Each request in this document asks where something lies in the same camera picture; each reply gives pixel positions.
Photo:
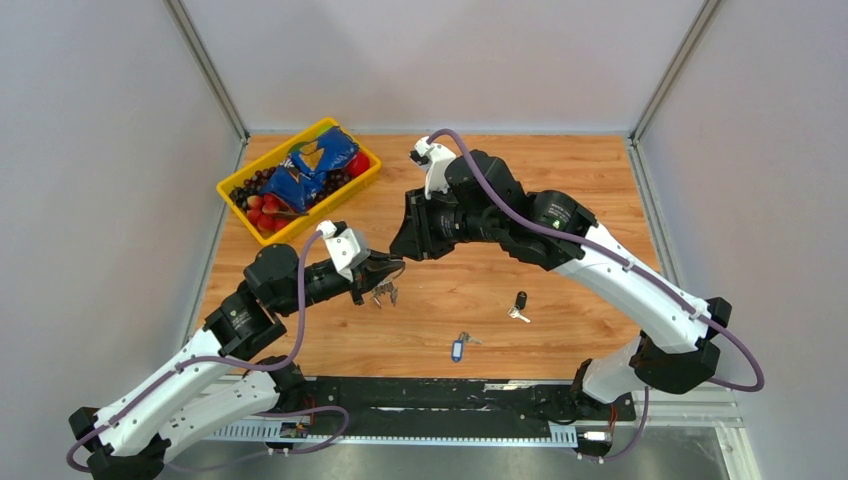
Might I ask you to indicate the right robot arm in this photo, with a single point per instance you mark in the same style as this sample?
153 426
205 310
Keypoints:
673 352

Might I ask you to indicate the key with blue tag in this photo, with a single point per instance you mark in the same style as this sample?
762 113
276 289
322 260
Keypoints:
459 345

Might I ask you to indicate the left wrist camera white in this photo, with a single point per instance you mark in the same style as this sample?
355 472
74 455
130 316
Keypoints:
346 246

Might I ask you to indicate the red strawberries cluster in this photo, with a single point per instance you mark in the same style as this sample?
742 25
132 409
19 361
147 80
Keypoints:
267 213

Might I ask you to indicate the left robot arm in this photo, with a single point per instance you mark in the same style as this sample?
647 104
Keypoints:
240 363

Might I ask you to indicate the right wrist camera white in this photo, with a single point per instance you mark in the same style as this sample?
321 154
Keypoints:
433 158

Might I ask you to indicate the key with black tag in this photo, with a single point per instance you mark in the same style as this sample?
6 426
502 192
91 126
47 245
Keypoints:
516 311

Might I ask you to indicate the dark grape bunch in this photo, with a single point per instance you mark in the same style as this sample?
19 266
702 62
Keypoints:
296 199

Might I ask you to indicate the aluminium frame rail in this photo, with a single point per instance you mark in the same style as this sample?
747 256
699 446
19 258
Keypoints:
705 407

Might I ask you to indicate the yellow plastic bin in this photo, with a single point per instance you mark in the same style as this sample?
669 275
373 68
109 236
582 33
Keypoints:
299 222

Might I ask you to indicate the blue snack bag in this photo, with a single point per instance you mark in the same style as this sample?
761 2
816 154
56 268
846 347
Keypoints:
330 150

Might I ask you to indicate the large metal keyring with keys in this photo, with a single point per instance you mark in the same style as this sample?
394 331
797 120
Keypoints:
385 292

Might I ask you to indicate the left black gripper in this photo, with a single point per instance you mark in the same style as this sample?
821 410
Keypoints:
368 274

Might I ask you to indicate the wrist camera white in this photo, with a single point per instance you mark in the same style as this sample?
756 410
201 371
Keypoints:
346 246
433 158

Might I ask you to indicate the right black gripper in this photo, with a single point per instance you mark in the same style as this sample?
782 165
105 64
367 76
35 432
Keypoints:
416 238

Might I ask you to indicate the red apple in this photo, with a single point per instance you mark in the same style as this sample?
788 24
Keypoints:
358 165

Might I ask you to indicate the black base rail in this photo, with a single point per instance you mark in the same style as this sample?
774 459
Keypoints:
444 408

